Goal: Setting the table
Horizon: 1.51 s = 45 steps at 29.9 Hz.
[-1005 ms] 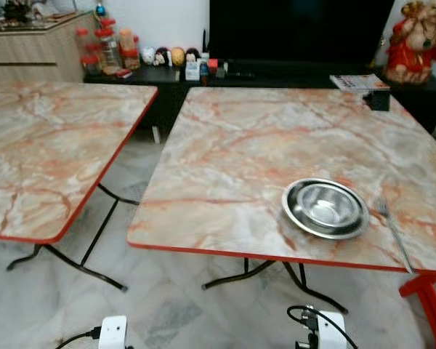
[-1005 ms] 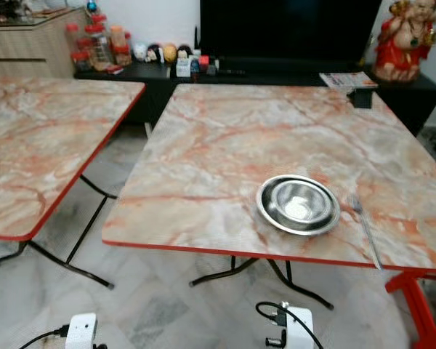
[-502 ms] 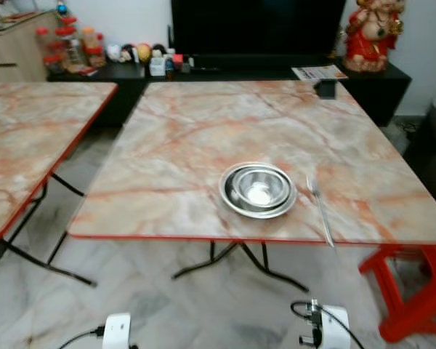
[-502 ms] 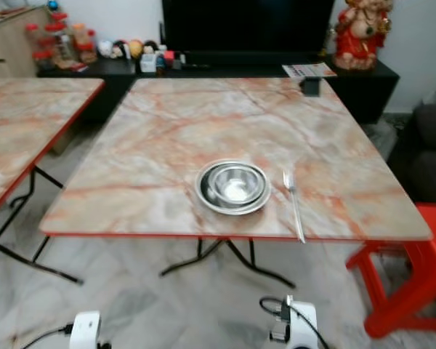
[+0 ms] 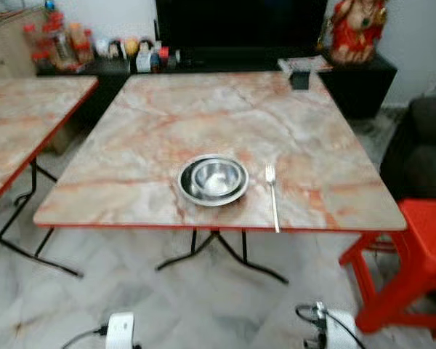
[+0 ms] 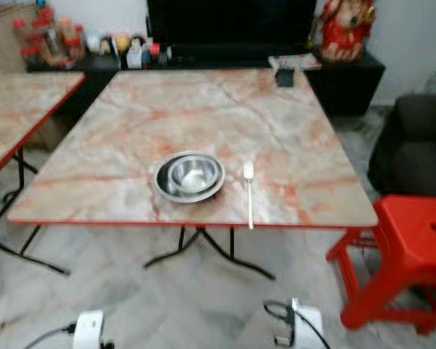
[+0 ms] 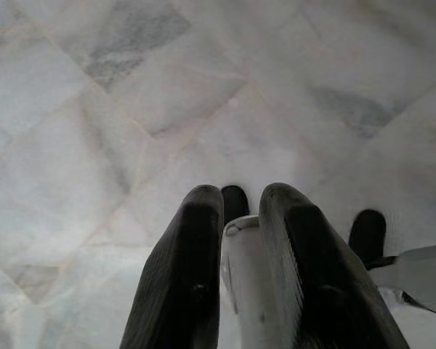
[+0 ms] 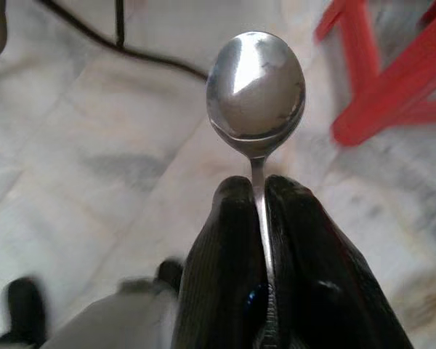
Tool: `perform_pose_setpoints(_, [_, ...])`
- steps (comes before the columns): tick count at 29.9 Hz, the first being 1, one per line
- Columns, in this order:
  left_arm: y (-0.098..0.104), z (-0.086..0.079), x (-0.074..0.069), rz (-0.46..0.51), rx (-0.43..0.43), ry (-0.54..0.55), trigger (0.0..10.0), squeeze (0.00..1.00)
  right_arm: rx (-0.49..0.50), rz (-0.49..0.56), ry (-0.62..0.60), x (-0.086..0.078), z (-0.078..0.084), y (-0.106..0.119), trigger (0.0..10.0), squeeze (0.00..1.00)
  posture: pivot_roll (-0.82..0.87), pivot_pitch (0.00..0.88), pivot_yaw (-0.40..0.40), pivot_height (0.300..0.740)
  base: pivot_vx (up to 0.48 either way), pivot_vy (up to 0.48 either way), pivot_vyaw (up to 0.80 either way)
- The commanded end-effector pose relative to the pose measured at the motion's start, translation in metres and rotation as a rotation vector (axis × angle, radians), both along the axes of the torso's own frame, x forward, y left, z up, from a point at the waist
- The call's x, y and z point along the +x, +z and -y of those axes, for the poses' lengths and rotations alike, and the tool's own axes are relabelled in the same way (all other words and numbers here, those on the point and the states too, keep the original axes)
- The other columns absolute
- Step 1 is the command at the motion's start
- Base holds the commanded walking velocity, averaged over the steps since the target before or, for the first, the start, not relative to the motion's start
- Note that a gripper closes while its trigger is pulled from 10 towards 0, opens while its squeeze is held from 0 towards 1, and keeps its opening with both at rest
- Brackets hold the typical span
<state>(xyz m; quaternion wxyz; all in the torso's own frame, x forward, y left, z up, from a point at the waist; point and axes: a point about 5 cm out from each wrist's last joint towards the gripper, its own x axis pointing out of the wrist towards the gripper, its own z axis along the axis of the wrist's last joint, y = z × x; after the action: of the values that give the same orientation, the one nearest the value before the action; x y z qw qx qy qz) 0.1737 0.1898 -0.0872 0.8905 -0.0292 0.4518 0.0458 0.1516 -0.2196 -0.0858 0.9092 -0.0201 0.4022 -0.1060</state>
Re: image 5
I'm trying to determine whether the dark brown armchair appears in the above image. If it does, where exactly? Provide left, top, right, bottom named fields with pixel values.
left=380, top=95, right=436, bottom=202

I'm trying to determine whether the red plastic stool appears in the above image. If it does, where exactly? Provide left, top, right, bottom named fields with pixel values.
left=339, top=198, right=436, bottom=341

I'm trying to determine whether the black television cabinet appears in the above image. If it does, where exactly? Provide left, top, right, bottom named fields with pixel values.
left=36, top=52, right=398, bottom=121

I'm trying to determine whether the red and gold statue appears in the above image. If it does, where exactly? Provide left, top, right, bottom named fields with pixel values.
left=327, top=0, right=388, bottom=66

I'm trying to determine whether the small black box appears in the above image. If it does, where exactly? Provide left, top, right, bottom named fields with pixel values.
left=291, top=71, right=311, bottom=91

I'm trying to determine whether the steel fork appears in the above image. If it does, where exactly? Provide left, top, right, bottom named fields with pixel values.
left=265, top=164, right=281, bottom=233

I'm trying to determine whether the flat printed magazine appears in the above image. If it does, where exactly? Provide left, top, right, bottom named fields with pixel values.
left=278, top=56, right=334, bottom=73

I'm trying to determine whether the steel bowl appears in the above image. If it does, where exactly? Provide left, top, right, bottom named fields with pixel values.
left=190, top=159, right=246, bottom=198

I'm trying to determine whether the black television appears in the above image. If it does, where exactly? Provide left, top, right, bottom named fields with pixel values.
left=155, top=0, right=328, bottom=52

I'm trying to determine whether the steel plate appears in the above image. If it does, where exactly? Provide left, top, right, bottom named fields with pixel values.
left=177, top=154, right=250, bottom=207

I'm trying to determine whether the small yellow round ornament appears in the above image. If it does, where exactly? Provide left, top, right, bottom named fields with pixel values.
left=124, top=36, right=141, bottom=57

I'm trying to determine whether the small dark haired figurine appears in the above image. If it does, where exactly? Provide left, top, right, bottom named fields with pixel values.
left=106, top=40, right=126, bottom=61

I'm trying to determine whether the brown cardboard box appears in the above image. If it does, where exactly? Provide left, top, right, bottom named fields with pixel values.
left=45, top=120, right=84, bottom=153

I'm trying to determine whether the red lidded spice bottle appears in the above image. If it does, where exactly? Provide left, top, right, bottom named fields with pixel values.
left=70, top=22, right=95, bottom=68
left=47, top=11, right=70, bottom=71
left=25, top=24, right=47, bottom=71

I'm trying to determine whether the light wooden cabinet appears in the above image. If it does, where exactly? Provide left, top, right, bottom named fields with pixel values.
left=0, top=9, right=48, bottom=79

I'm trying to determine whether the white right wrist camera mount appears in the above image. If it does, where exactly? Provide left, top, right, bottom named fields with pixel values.
left=315, top=302, right=364, bottom=349

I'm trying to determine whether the black folding table leg frame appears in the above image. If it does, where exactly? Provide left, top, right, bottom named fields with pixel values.
left=156, top=228, right=289, bottom=284
left=0, top=159, right=84, bottom=278

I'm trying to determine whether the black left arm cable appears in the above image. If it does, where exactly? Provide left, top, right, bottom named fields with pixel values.
left=61, top=326, right=108, bottom=349

